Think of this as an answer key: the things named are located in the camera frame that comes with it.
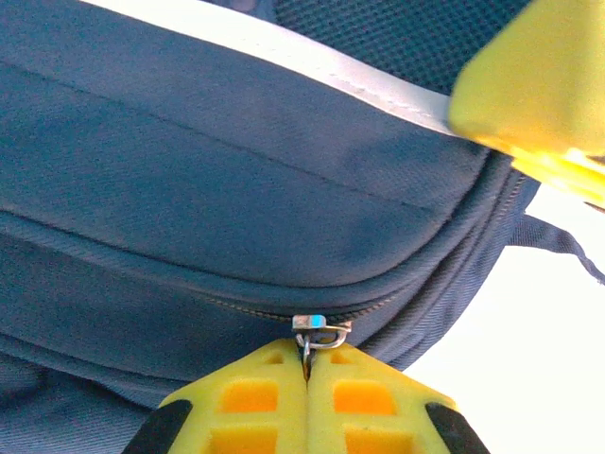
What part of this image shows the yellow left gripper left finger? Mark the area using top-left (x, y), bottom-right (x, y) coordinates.
top-left (122, 338), bottom-right (309, 454)

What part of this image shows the navy blue backpack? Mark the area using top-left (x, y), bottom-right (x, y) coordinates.
top-left (0, 0), bottom-right (605, 454)

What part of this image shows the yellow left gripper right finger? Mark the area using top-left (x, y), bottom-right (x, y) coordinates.
top-left (306, 340), bottom-right (491, 454)

